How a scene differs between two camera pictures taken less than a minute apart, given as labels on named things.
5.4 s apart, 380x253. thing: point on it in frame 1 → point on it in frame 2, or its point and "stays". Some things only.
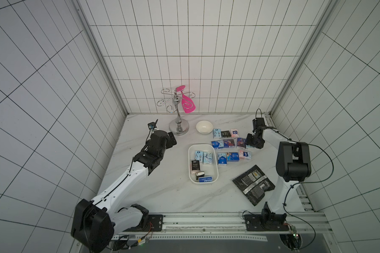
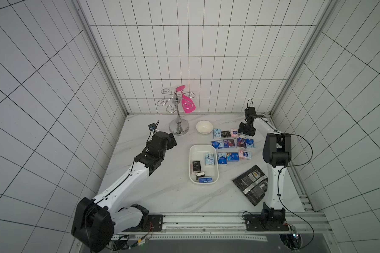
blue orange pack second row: [233, 156] stays
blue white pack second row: [222, 158] stays
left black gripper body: [168, 145] stays
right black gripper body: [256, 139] → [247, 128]
